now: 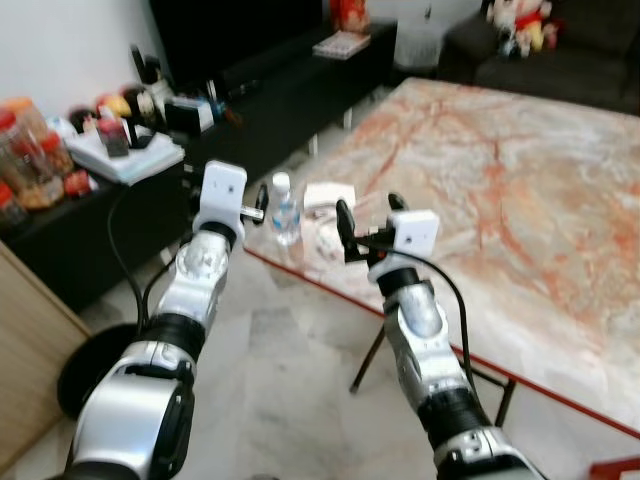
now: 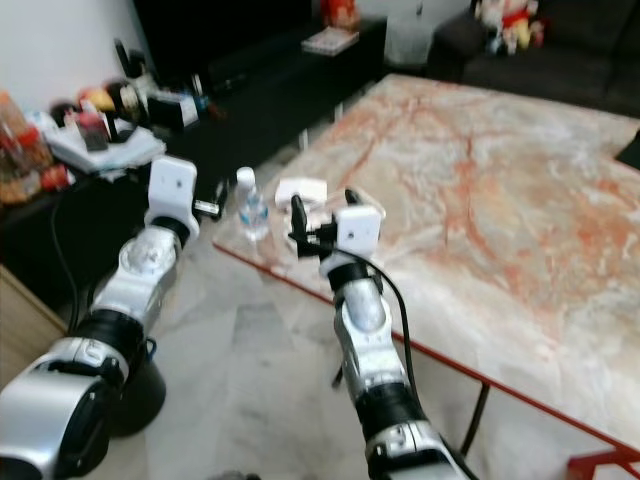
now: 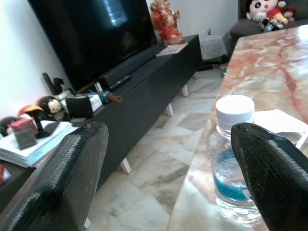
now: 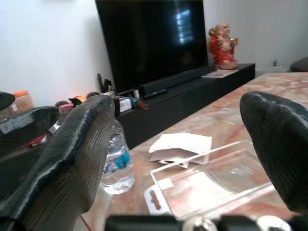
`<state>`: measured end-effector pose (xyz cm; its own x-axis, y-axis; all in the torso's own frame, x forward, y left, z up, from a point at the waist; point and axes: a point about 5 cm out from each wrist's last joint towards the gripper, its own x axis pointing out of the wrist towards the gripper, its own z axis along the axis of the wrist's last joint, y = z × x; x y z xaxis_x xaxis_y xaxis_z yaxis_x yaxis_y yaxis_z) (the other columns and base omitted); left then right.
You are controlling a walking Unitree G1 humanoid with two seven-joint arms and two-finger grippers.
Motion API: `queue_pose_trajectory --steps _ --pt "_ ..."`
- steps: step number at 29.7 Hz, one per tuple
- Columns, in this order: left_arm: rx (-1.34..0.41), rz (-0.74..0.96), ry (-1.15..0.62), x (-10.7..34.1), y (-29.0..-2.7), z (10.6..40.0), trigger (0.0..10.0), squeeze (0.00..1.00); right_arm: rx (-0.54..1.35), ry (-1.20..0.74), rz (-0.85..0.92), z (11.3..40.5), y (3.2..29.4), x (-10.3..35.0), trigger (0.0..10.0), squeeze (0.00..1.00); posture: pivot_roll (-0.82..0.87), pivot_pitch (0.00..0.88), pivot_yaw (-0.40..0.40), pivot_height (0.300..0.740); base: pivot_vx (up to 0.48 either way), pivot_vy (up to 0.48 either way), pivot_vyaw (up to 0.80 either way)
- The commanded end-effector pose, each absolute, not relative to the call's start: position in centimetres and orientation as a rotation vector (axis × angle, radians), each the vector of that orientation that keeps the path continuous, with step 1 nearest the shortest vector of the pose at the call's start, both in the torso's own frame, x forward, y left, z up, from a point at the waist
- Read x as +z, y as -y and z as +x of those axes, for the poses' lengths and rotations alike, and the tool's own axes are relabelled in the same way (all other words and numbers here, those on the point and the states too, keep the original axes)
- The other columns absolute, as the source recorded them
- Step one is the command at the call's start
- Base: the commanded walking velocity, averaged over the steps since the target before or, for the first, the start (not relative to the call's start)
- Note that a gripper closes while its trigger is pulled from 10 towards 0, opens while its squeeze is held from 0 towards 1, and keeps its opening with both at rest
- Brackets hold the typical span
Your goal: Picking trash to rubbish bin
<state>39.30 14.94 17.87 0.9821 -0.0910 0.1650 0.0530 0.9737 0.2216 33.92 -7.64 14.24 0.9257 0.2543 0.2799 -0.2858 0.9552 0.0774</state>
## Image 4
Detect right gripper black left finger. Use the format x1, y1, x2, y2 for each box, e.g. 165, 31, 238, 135
0, 94, 116, 231

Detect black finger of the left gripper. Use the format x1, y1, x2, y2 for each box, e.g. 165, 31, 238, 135
0, 91, 16, 112
0, 106, 60, 154

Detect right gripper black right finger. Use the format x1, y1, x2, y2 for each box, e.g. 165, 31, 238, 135
240, 90, 308, 214

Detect orange lid plastic jar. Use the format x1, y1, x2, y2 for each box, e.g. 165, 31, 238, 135
9, 90, 34, 115

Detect pink round container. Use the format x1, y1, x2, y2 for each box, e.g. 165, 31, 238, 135
54, 100, 74, 113

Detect clear plastic water bottle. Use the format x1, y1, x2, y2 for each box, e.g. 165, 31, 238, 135
100, 119, 136, 195

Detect black and yellow object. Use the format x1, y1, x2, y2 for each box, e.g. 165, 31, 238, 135
68, 95, 87, 106

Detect small white carton box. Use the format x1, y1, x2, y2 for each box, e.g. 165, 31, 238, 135
119, 97, 133, 113

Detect black upright router antennas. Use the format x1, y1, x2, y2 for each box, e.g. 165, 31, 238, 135
97, 73, 115, 93

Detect dark grey sofa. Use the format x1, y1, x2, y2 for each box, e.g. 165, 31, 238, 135
290, 57, 308, 73

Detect clear plastic blister packaging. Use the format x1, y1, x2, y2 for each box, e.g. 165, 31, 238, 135
143, 141, 276, 217

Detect white printed leaflet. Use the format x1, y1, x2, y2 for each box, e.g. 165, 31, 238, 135
201, 69, 239, 78

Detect white folded paper packaging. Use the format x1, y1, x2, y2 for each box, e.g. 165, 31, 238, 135
148, 132, 212, 169

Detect black remote control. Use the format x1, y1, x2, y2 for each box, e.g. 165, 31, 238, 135
143, 89, 168, 99

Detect long black TV cabinet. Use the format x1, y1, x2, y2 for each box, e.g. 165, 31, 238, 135
0, 63, 256, 200

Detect red laughing Buddha statue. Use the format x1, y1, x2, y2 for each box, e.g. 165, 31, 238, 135
208, 23, 239, 70

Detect black soundbar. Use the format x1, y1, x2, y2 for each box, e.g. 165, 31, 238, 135
139, 64, 217, 96

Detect black flat screen television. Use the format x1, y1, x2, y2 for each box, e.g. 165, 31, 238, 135
95, 0, 209, 93

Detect thin red cable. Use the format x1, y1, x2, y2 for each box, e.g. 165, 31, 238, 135
79, 214, 91, 231

